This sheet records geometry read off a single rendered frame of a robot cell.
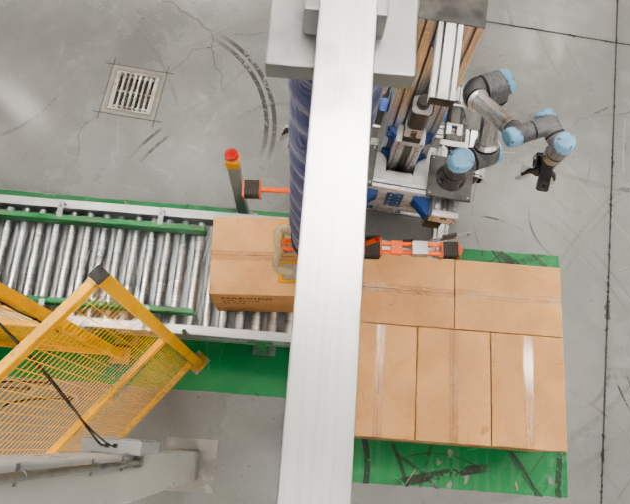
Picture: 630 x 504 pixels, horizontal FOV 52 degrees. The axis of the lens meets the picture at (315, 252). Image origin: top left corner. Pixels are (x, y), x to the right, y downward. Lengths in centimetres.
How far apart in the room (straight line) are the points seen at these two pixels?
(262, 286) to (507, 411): 146
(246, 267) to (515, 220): 204
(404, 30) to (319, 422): 81
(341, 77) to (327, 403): 53
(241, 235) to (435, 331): 118
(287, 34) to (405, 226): 281
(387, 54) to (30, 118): 376
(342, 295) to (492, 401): 269
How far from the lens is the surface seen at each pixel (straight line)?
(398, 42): 136
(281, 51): 133
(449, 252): 291
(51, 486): 166
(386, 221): 404
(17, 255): 388
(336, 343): 94
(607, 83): 520
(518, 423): 363
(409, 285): 359
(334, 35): 114
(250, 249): 317
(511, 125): 257
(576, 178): 475
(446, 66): 239
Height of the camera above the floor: 397
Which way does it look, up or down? 73 degrees down
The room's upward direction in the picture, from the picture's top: 7 degrees clockwise
